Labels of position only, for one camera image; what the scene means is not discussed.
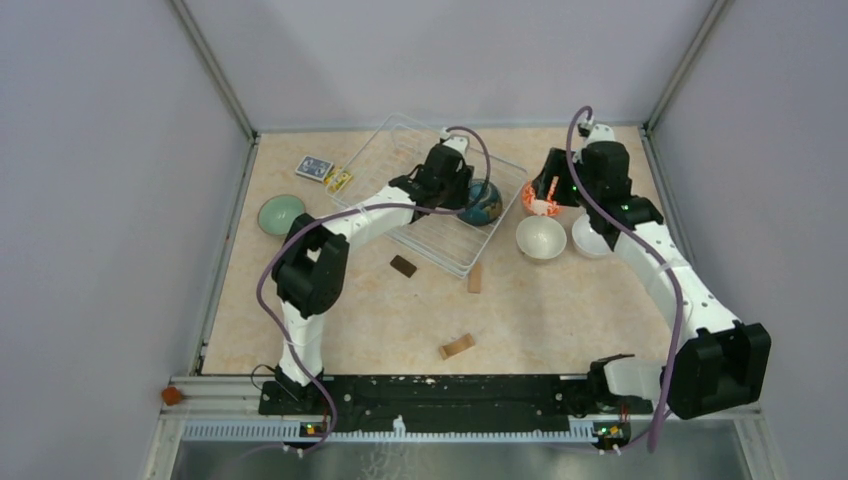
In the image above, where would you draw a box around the light green celadon bowl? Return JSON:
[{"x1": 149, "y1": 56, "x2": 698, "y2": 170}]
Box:
[{"x1": 257, "y1": 194, "x2": 305, "y2": 237}]

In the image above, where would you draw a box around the light wooden block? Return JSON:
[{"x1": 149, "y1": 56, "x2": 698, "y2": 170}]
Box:
[{"x1": 467, "y1": 263, "x2": 483, "y2": 294}]

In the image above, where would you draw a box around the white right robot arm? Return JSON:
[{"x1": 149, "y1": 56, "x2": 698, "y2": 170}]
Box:
[{"x1": 533, "y1": 140, "x2": 772, "y2": 419}]

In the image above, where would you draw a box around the dark brown block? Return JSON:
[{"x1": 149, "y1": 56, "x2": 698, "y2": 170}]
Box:
[{"x1": 389, "y1": 255, "x2": 418, "y2": 278}]

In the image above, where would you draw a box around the dark teal bowl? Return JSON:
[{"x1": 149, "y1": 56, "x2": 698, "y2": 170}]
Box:
[{"x1": 458, "y1": 178, "x2": 503, "y2": 227}]

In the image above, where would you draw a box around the white orange pattern bowl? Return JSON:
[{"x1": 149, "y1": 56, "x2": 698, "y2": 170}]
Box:
[{"x1": 521, "y1": 181, "x2": 563, "y2": 217}]

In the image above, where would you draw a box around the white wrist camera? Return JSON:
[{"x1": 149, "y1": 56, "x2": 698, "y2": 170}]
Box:
[
  {"x1": 577, "y1": 120, "x2": 617, "y2": 148},
  {"x1": 439, "y1": 128, "x2": 469, "y2": 157}
]

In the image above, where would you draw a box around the blue playing card box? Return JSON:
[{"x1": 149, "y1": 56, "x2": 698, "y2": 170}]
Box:
[{"x1": 295, "y1": 155, "x2": 335, "y2": 182}]

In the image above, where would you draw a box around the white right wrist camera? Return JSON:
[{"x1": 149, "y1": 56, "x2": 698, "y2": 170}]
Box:
[{"x1": 577, "y1": 120, "x2": 617, "y2": 148}]

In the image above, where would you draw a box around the small white bowl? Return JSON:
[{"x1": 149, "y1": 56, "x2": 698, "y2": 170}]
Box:
[{"x1": 571, "y1": 214, "x2": 612, "y2": 260}]

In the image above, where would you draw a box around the arched wooden block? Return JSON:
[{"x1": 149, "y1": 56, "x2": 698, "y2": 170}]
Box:
[{"x1": 438, "y1": 333, "x2": 476, "y2": 360}]

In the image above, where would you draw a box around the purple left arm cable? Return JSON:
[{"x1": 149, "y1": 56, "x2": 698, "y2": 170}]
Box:
[{"x1": 256, "y1": 125, "x2": 493, "y2": 458}]

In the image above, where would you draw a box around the beige flower pattern bowl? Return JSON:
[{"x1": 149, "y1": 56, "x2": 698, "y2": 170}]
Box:
[{"x1": 515, "y1": 216, "x2": 568, "y2": 262}]

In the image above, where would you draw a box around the yellow owl card box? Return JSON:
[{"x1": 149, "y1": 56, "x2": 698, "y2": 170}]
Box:
[{"x1": 324, "y1": 167, "x2": 353, "y2": 195}]

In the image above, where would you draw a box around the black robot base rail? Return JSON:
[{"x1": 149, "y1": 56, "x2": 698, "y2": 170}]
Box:
[{"x1": 258, "y1": 374, "x2": 653, "y2": 434}]

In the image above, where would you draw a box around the orange block on frame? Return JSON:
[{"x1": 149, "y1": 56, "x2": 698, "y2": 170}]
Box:
[{"x1": 161, "y1": 386, "x2": 184, "y2": 407}]

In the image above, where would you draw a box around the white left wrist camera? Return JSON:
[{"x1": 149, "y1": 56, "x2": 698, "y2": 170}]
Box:
[{"x1": 439, "y1": 128, "x2": 469, "y2": 157}]

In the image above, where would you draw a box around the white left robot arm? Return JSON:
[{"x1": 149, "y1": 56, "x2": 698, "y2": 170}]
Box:
[{"x1": 270, "y1": 136, "x2": 474, "y2": 414}]

